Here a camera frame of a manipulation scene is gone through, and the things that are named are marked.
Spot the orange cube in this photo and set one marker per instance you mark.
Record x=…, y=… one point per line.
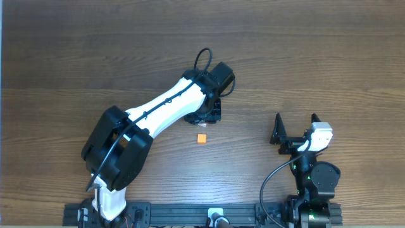
x=201, y=138

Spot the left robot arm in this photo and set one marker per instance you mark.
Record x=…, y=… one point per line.
x=171, y=107

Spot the mounting rail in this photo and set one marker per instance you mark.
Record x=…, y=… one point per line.
x=183, y=214

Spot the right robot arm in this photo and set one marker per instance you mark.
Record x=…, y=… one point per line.
x=326, y=177

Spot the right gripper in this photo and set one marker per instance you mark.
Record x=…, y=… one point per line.
x=291, y=144

